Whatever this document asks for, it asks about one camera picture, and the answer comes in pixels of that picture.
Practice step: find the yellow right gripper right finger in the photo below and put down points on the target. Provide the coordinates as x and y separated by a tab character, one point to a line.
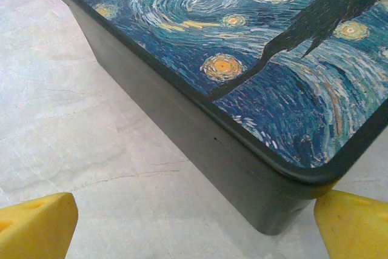
357	228

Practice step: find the black box starry night print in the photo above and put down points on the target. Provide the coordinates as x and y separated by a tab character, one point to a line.
230	83

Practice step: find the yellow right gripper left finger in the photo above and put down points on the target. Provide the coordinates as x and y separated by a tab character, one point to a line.
33	228

